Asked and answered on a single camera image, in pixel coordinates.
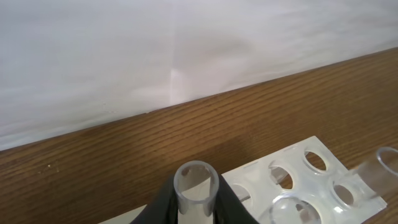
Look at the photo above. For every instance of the clear test tube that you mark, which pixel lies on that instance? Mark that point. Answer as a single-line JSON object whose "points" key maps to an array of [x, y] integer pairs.
{"points": [[377, 177], [196, 214]]}

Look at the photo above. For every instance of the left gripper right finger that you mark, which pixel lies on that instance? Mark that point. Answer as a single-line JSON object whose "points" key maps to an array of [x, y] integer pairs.
{"points": [[230, 211]]}

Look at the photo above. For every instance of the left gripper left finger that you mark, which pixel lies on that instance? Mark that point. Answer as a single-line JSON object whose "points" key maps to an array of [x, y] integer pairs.
{"points": [[158, 213]]}

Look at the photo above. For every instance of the white test tube rack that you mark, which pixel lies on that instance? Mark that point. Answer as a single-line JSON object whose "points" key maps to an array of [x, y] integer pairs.
{"points": [[311, 183]]}

